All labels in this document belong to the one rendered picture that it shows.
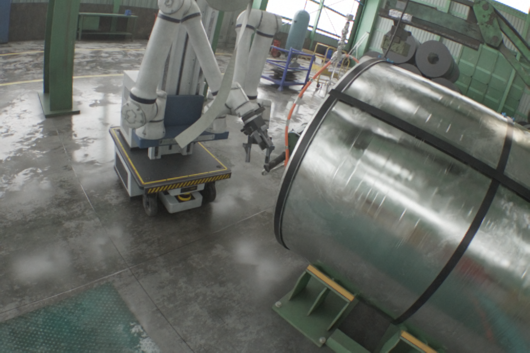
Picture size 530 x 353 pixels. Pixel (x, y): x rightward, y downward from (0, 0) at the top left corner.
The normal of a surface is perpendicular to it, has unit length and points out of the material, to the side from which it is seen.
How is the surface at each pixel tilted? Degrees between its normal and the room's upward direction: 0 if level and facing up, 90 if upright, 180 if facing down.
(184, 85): 90
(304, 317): 0
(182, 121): 90
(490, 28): 90
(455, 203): 63
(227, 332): 0
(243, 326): 0
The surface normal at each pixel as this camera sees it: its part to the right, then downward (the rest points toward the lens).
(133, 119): -0.09, 0.53
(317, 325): 0.24, -0.88
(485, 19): -0.77, 0.09
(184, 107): 0.63, 0.47
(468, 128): -0.17, -0.63
